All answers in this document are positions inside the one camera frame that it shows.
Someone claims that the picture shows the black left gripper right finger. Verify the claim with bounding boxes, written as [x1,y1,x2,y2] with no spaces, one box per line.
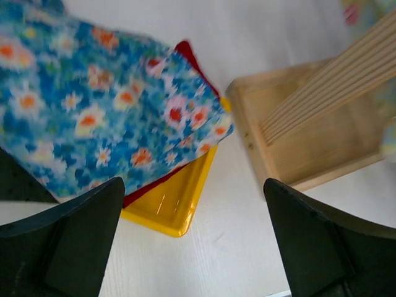
[263,178,395,296]

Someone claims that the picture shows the dark grey dotted garment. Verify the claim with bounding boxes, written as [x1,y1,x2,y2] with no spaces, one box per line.
[0,149,58,204]

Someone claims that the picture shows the wooden clothes rack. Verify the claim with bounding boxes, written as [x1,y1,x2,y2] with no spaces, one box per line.
[226,11,395,191]

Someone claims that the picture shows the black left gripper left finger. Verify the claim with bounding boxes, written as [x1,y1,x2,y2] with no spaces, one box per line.
[1,177,125,296]

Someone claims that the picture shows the red skirt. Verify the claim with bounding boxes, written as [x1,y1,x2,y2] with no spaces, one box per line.
[123,40,221,208]

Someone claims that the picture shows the yellow plastic tray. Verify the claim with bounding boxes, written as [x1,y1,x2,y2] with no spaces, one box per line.
[120,97,232,238]

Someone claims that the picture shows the blue floral garment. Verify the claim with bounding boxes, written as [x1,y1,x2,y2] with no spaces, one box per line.
[1,1,233,199]

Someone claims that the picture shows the pastel floral garment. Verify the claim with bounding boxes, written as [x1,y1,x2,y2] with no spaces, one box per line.
[340,0,395,162]

